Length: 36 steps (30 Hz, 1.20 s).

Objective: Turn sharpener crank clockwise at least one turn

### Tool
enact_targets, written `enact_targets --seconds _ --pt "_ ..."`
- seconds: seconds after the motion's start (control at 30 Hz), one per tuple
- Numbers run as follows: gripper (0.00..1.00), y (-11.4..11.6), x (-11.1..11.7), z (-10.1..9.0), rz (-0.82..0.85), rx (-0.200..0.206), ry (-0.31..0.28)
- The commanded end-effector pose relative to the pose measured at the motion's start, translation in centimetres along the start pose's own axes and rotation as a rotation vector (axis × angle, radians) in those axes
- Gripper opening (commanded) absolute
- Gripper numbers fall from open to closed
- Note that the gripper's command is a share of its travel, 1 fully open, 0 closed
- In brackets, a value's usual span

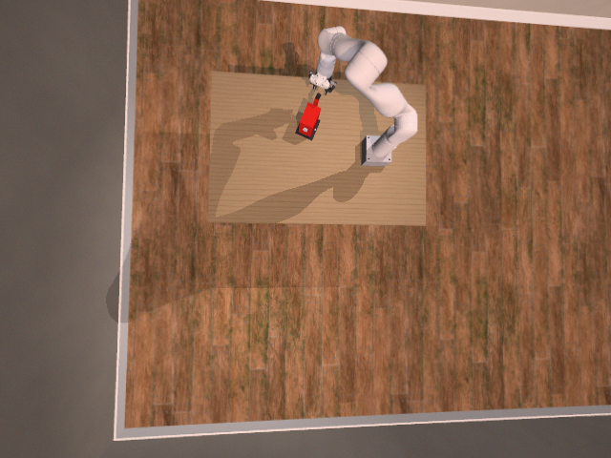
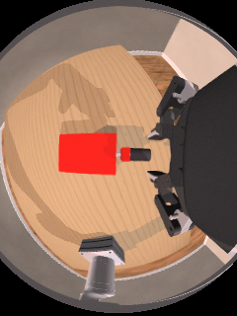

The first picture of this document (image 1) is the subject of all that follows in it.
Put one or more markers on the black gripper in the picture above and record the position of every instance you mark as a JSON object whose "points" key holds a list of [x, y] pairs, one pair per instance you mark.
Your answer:
{"points": [[330, 89]]}

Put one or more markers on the red box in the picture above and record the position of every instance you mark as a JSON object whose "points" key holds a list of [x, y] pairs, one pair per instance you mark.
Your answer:
{"points": [[309, 117]]}

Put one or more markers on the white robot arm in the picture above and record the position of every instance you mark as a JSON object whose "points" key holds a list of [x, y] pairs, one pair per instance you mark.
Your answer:
{"points": [[362, 70]]}

